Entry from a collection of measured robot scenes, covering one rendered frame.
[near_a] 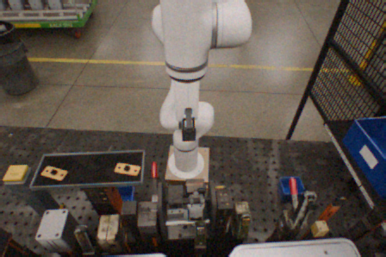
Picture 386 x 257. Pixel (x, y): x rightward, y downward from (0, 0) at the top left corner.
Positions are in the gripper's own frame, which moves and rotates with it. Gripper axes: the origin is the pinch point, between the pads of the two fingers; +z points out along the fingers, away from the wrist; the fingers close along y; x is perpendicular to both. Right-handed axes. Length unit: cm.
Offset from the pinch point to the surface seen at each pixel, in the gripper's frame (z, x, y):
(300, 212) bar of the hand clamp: 30.5, 34.1, 11.0
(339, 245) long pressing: 45, 50, 17
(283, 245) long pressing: 44, 31, 16
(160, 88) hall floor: 145, -25, -206
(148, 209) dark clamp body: 37.1, -14.2, 3.9
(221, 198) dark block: 32.7, 10.4, 3.5
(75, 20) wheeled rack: 117, -155, -345
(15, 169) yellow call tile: 29, -60, -10
